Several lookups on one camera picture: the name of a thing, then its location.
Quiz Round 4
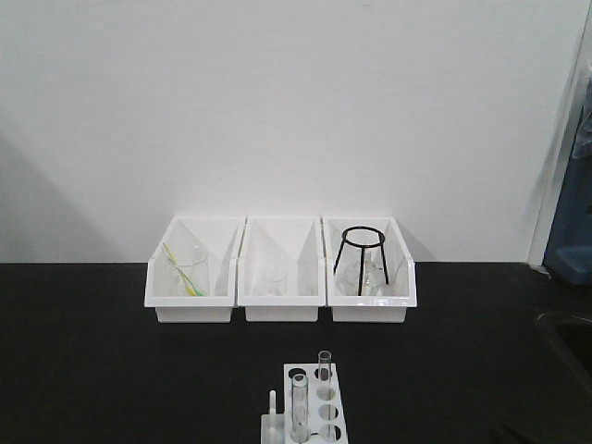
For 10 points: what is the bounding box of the black wire tripod stand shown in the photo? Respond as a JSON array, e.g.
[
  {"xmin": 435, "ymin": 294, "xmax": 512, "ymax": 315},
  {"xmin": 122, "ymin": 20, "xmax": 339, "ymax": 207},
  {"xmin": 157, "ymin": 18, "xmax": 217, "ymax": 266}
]
[{"xmin": 333, "ymin": 226, "xmax": 389, "ymax": 285}]

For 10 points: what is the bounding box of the blue grey drying pegboard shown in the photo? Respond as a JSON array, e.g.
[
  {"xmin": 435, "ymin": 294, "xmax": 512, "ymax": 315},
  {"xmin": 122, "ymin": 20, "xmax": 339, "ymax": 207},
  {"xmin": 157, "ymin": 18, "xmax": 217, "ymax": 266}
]
[{"xmin": 544, "ymin": 85, "xmax": 591, "ymax": 286}]

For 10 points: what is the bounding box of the middle white storage bin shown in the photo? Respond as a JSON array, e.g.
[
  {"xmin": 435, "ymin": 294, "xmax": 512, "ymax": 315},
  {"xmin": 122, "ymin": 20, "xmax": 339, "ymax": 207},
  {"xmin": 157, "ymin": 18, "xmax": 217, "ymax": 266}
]
[{"xmin": 237, "ymin": 216, "xmax": 326, "ymax": 322}]

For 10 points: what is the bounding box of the left white storage bin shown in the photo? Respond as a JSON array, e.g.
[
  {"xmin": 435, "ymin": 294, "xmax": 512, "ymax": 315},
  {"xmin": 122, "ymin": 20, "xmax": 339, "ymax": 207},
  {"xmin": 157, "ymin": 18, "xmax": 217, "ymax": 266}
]
[{"xmin": 144, "ymin": 216, "xmax": 246, "ymax": 323}]

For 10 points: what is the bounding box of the clear glass test tube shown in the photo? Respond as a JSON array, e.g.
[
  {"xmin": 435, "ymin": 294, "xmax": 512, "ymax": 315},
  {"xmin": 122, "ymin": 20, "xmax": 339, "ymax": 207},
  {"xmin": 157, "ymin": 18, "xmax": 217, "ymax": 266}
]
[
  {"xmin": 317, "ymin": 350, "xmax": 333, "ymax": 439},
  {"xmin": 290, "ymin": 374, "xmax": 310, "ymax": 443}
]

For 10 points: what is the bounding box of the right white storage bin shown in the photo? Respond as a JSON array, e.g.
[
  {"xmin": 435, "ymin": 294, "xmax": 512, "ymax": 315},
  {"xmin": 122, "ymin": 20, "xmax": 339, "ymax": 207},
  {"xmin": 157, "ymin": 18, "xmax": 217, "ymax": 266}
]
[{"xmin": 322, "ymin": 216, "xmax": 417, "ymax": 323}]

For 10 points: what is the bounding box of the white storage bin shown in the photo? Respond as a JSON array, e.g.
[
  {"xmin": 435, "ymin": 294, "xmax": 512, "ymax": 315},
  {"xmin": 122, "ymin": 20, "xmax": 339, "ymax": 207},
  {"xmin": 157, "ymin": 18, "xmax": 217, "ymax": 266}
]
[
  {"xmin": 322, "ymin": 216, "xmax": 417, "ymax": 323},
  {"xmin": 237, "ymin": 216, "xmax": 326, "ymax": 322},
  {"xmin": 144, "ymin": 216, "xmax": 246, "ymax": 323}
]

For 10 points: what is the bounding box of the small clear glass flask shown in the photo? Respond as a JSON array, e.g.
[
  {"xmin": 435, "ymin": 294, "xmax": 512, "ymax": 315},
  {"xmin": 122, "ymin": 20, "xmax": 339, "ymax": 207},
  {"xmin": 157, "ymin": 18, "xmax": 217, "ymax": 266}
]
[{"xmin": 260, "ymin": 265, "xmax": 288, "ymax": 296}]

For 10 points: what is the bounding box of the black lab sink basin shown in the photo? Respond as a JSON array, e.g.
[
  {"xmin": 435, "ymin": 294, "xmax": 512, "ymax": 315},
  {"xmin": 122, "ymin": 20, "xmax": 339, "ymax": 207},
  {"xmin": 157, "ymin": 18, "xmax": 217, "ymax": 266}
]
[{"xmin": 536, "ymin": 312, "xmax": 591, "ymax": 395}]

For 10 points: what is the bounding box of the clear conical glass flask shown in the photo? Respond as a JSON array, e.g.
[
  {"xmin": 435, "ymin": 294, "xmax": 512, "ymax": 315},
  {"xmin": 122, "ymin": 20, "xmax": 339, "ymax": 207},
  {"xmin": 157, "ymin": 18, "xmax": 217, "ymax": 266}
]
[{"xmin": 337, "ymin": 260, "xmax": 385, "ymax": 296}]

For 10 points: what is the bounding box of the clear glass beaker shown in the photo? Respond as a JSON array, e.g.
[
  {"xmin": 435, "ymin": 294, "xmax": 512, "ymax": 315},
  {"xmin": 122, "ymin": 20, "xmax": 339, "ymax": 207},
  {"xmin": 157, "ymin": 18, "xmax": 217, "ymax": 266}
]
[{"xmin": 168, "ymin": 244, "xmax": 210, "ymax": 296}]

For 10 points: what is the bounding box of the yellow green stirring rod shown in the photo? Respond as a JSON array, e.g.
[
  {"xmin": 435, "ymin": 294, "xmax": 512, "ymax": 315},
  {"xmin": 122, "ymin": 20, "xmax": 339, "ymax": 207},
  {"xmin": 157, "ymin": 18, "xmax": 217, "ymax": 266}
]
[{"xmin": 163, "ymin": 242, "xmax": 204, "ymax": 296}]

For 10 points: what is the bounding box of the white test tube rack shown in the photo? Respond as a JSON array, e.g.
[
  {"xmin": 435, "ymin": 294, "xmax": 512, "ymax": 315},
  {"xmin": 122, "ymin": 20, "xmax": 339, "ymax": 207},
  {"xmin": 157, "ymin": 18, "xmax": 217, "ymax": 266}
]
[{"xmin": 260, "ymin": 364, "xmax": 348, "ymax": 443}]

